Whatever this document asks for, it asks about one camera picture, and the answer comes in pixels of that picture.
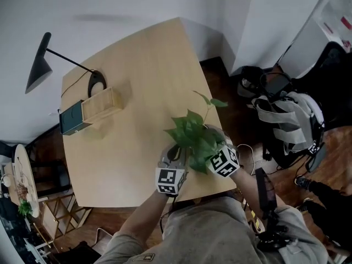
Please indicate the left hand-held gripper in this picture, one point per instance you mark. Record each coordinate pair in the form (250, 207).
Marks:
(167, 179)

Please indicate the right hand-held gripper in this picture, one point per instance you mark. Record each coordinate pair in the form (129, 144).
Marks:
(224, 162)

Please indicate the person's right forearm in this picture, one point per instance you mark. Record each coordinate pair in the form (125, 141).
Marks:
(247, 187)

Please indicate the person's left forearm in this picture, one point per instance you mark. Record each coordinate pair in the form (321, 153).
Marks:
(143, 219)

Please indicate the dried brown plant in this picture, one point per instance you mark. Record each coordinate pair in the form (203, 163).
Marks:
(22, 192)

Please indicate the small green leafy plant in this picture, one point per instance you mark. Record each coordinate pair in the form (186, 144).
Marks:
(25, 208)

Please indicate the grey and white bag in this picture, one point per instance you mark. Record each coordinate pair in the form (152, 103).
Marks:
(291, 120)

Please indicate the person's grey shirt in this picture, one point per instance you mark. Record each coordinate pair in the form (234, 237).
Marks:
(209, 235)

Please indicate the light wooden box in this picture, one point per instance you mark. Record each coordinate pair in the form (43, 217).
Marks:
(101, 104)

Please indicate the spare hand-held gripper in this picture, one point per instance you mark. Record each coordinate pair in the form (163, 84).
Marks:
(316, 150)

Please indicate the dark green box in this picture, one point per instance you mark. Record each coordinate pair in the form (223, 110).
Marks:
(70, 120)

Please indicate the black round stool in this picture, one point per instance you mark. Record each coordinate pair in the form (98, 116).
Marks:
(59, 175)

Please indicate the black office chair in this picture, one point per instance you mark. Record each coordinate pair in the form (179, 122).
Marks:
(335, 73)

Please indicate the wooden shelf rack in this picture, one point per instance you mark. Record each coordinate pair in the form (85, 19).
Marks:
(55, 219)

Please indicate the round cream side table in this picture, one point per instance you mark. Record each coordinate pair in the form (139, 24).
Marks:
(27, 169)

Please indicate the black desk lamp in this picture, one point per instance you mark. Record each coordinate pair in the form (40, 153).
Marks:
(38, 70)

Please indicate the small white lamp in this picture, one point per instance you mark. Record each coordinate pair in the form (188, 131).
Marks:
(6, 180)

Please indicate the black chair with metal frame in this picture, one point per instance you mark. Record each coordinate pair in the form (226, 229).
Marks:
(82, 253)

